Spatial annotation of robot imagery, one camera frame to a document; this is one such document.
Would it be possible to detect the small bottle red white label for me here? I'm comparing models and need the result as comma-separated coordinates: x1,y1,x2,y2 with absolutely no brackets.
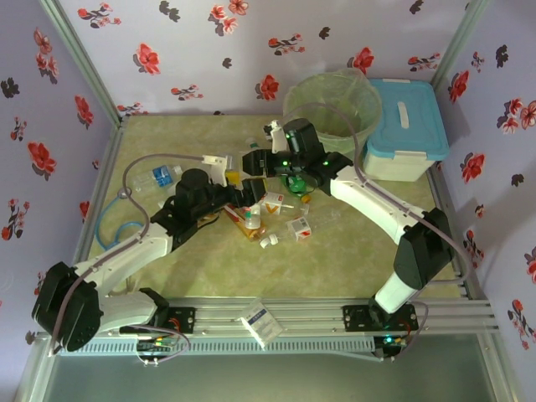
259,217,313,250

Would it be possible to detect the aluminium frame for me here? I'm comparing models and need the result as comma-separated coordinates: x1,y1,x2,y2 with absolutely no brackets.
12,0,524,402

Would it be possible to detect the mesh bin with green liner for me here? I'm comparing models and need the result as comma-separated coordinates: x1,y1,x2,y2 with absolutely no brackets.
282,71,384,155

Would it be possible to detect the blue tube with metal disc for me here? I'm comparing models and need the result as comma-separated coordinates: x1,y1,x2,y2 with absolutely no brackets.
95,188,144,252

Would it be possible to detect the grey slotted cable duct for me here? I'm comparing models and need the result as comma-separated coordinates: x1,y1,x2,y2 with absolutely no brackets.
56,337,376,357

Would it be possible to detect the white bottle orange chevron label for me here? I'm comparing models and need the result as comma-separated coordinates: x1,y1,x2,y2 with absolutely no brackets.
259,190,296,215

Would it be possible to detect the clear bottle blue label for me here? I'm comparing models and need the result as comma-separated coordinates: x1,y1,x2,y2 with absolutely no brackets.
132,165,183,193

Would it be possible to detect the grey right arm cable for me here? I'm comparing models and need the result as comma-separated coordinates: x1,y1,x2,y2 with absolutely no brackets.
282,104,477,361

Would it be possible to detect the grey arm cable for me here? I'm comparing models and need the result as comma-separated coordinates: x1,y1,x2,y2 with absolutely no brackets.
282,104,477,361
46,153,206,358

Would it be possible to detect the left base wire bundle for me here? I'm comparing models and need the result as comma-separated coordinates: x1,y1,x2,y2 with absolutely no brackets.
134,324,192,369

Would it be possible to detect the blue lidded storage box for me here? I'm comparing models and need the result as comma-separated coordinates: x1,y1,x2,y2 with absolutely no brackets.
362,78,451,182

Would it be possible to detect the grey left arm cable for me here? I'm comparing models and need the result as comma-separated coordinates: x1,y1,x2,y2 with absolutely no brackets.
46,153,206,358

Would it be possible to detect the white paper packet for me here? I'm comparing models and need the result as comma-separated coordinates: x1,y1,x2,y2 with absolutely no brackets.
239,297,282,348

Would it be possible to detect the orange tea bottle red label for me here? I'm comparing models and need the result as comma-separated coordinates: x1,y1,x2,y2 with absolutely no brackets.
224,205,269,242

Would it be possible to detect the green soda bottle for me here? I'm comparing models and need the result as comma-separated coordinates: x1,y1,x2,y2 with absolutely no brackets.
284,175,315,198

